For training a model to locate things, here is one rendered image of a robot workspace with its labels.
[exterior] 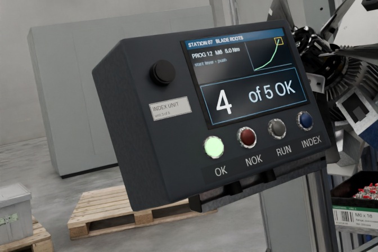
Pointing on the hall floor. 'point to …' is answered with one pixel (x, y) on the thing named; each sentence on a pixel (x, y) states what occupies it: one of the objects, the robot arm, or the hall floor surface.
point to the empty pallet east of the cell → (105, 212)
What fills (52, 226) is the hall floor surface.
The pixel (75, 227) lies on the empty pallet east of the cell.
